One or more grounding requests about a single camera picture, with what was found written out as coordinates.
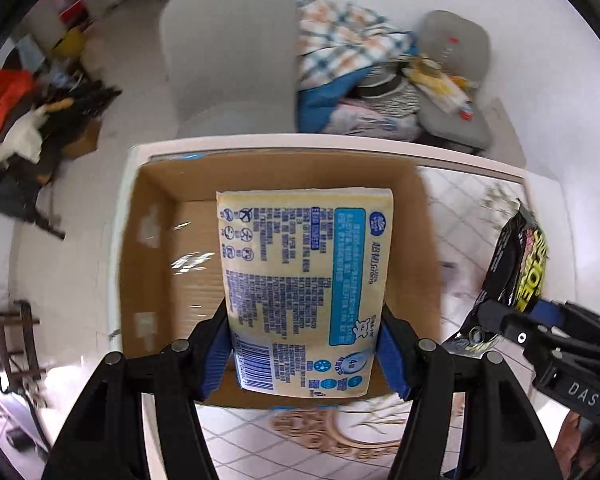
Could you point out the white plush toy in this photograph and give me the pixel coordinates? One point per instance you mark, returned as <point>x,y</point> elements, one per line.
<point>17,137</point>

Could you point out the black snack bag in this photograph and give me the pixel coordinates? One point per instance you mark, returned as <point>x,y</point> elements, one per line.
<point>522,270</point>

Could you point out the striped cloth pile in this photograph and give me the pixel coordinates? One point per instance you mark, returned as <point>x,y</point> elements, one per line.
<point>385,95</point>

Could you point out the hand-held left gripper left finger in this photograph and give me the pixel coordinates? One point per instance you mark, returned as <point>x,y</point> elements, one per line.
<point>214,355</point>

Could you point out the cardboard box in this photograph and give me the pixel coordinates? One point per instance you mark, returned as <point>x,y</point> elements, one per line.
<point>190,270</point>

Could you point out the dark clothes pile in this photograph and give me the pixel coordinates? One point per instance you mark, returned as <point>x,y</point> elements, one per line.
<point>55,125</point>

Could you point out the yellow bag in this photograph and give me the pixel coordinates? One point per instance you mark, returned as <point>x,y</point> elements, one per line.
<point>70,42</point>

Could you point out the grey fabric chair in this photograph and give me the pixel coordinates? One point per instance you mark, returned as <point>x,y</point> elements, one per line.
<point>227,57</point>

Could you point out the person's right hand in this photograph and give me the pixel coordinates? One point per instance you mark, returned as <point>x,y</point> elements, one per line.
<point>582,447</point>

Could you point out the blue cloth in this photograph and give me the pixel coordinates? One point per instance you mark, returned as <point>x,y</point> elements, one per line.
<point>320,102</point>

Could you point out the plaid blanket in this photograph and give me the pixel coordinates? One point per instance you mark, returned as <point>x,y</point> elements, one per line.
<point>342,37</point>

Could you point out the grey cushioned chair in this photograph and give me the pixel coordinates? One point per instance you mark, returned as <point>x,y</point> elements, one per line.
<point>455,60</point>

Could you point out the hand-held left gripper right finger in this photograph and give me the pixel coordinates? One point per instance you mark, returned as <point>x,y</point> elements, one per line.
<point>391,355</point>

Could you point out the yellow tissue pack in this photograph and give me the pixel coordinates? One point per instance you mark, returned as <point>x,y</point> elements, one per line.
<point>300,290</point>

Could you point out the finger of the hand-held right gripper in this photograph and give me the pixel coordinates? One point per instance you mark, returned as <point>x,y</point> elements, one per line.
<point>502,322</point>
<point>555,312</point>

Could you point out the wooden stool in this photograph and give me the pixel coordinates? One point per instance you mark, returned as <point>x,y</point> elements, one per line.
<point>12,345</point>

